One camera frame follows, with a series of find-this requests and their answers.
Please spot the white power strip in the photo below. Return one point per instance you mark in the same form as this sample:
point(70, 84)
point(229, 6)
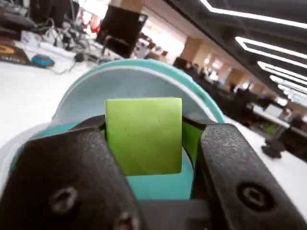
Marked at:
point(56, 49)

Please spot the black mat yellow logo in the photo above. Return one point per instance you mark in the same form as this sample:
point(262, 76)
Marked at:
point(12, 53)

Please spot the green lego block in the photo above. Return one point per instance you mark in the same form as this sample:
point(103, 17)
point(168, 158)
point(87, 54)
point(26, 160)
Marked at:
point(144, 134)

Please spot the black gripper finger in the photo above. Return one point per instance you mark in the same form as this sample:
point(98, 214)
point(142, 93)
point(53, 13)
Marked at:
point(67, 172)
point(237, 167)

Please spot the teal whale-shaped bin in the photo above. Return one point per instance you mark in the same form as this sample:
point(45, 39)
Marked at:
point(120, 81)

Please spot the blue computer mouse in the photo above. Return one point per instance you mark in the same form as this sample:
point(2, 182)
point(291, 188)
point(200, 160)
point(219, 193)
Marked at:
point(43, 61)

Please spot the black office chair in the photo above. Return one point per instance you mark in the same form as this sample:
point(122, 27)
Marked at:
point(272, 149)

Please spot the black computer monitor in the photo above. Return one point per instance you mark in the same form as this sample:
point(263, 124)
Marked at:
point(120, 26)

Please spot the white box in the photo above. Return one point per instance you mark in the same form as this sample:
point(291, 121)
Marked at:
point(30, 38)

